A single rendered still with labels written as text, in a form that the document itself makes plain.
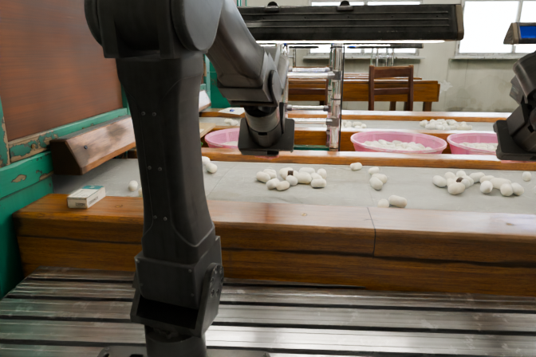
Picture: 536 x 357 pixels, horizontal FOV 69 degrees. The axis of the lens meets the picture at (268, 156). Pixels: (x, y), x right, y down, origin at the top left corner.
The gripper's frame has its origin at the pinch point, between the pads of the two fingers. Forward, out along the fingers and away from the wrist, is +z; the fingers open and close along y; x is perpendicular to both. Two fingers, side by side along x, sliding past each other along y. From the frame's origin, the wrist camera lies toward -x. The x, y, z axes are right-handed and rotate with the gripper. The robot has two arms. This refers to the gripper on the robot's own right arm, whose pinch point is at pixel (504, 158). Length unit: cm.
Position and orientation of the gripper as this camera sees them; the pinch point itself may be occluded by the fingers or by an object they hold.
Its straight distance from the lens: 87.8
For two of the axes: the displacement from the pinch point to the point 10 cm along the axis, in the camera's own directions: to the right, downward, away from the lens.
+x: -0.7, 9.1, -4.0
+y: -9.9, -0.4, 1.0
